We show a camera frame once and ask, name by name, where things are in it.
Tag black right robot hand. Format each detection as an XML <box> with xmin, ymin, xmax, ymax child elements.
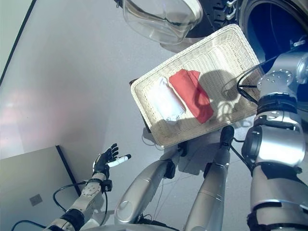
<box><xmin>289</xmin><ymin>35</ymin><xmax>308</xmax><ymax>52</ymax></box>

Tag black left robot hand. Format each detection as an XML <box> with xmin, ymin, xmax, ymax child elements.
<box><xmin>92</xmin><ymin>143</ymin><xmax>132</xmax><ymax>175</ymax></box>

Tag white cloth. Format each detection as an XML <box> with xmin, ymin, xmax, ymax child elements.
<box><xmin>152</xmin><ymin>77</ymin><xmax>186</xmax><ymax>124</ymax></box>

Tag red cloth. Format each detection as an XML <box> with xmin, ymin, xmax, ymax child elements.
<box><xmin>168</xmin><ymin>69</ymin><xmax>215</xmax><ymax>125</ymax></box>

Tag grey front-load washing machine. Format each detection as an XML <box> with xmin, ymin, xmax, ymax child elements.
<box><xmin>209</xmin><ymin>0</ymin><xmax>308</xmax><ymax>75</ymax></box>

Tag round glass washing machine door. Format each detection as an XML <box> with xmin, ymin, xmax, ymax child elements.
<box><xmin>113</xmin><ymin>0</ymin><xmax>217</xmax><ymax>46</ymax></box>

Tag dark brown stool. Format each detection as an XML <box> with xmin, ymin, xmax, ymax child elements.
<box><xmin>129</xmin><ymin>78</ymin><xmax>155</xmax><ymax>136</ymax></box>

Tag white wicker basket tray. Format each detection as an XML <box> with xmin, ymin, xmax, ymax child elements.
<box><xmin>130</xmin><ymin>24</ymin><xmax>262</xmax><ymax>148</ymax></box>

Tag silver right robot leg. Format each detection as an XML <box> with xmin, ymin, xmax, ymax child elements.
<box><xmin>184</xmin><ymin>125</ymin><xmax>235</xmax><ymax>231</ymax></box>

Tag thin grey floor wire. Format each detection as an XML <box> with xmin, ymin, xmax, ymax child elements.
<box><xmin>141</xmin><ymin>132</ymin><xmax>164</xmax><ymax>148</ymax></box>

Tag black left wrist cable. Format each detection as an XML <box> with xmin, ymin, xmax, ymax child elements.
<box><xmin>52</xmin><ymin>181</ymin><xmax>109</xmax><ymax>227</ymax></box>

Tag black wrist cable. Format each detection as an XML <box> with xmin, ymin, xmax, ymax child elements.
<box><xmin>52</xmin><ymin>181</ymin><xmax>109</xmax><ymax>227</ymax></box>
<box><xmin>237</xmin><ymin>56</ymin><xmax>281</xmax><ymax>104</ymax></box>

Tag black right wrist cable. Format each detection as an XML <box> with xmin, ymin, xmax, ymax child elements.
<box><xmin>237</xmin><ymin>56</ymin><xmax>281</xmax><ymax>104</ymax></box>

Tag grey square wall socket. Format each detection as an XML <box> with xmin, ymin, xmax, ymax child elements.
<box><xmin>29</xmin><ymin>193</ymin><xmax>44</xmax><ymax>207</ymax></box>

